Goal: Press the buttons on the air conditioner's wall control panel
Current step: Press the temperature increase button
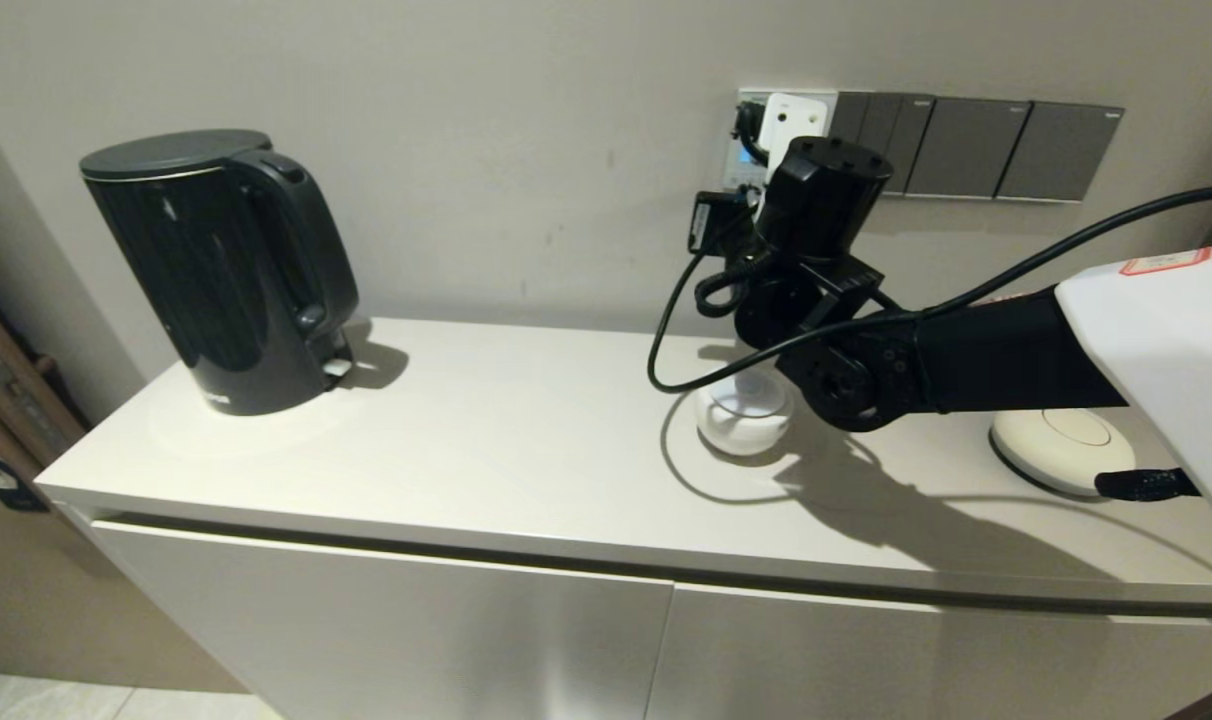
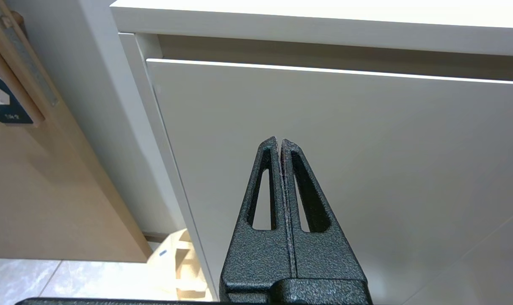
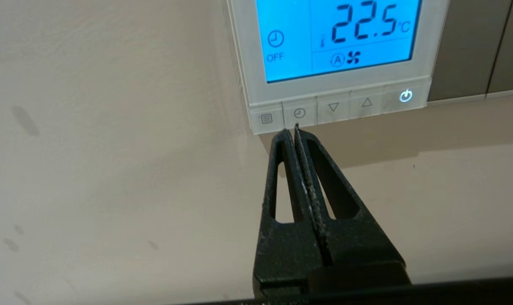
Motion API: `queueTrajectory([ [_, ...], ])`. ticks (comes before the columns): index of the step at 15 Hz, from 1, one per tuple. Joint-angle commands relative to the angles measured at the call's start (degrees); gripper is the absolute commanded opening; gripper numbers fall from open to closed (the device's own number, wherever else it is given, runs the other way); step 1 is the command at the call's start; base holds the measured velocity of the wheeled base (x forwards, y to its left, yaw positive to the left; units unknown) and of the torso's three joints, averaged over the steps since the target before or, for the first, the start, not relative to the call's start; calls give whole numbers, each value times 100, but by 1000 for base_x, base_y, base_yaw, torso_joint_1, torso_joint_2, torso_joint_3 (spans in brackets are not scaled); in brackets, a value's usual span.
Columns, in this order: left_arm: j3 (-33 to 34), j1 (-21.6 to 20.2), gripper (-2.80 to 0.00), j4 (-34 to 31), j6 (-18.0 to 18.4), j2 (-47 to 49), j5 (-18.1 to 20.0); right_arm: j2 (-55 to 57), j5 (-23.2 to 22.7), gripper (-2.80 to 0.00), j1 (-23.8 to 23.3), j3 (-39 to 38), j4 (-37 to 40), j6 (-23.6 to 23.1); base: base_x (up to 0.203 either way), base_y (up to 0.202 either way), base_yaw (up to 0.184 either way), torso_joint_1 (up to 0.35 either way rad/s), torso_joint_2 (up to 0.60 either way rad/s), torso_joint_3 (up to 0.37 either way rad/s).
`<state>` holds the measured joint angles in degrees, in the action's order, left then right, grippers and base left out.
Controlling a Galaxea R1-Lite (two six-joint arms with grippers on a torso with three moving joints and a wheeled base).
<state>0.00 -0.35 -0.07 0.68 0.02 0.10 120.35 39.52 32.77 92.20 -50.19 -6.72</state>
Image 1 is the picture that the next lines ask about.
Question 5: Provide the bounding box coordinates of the white wall thermostat controller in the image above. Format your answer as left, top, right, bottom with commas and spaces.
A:
723, 87, 839, 194

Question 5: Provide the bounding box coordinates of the white cabinet door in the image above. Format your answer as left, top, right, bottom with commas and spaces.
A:
646, 583, 1212, 720
88, 518, 675, 720

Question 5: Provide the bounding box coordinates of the coiled black camera cable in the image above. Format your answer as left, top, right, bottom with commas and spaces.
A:
694, 260, 767, 320

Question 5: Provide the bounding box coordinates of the black braided cable plug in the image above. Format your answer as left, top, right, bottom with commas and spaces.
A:
1094, 467, 1203, 503

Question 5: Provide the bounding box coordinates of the black electric kettle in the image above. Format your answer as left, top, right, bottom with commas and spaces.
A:
79, 128, 361, 418

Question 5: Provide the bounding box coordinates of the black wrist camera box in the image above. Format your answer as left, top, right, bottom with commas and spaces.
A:
688, 189, 758, 254

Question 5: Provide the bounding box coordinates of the white cabinet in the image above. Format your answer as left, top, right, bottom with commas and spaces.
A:
34, 318, 1212, 720

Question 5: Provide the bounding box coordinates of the white round disc device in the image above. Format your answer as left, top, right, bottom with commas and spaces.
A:
988, 406, 1138, 500

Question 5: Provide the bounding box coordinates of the gray three-rocker wall switch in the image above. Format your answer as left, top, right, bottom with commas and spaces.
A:
828, 91, 936, 197

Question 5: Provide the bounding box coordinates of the brown wooden door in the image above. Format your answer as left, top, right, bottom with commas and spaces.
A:
0, 275, 252, 694

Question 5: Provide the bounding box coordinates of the metal door lock plate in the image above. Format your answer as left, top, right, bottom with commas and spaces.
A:
0, 355, 62, 451

